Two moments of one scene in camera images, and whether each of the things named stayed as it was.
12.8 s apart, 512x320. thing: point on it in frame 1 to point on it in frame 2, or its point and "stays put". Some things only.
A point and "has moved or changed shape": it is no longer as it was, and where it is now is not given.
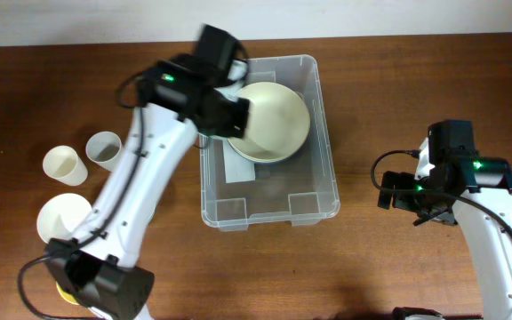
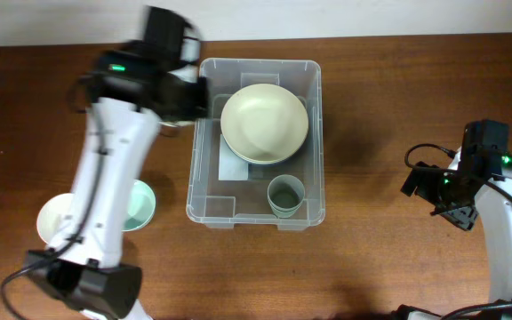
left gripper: (237, 126) to (203, 106)
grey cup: (105, 148) has moved or changed shape
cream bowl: (278, 124) stays put
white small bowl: (60, 214) stays put
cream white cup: (62, 164) has moved or changed shape
